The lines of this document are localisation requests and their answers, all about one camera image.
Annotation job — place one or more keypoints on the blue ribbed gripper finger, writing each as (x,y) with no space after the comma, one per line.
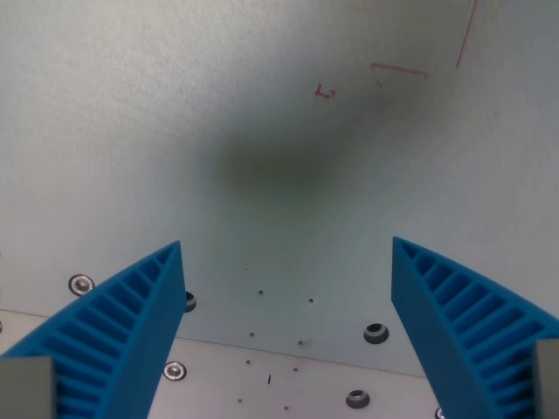
(458,323)
(126,331)

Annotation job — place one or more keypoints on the silver hex socket screw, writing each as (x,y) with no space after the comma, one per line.
(440,413)
(81,284)
(174,371)

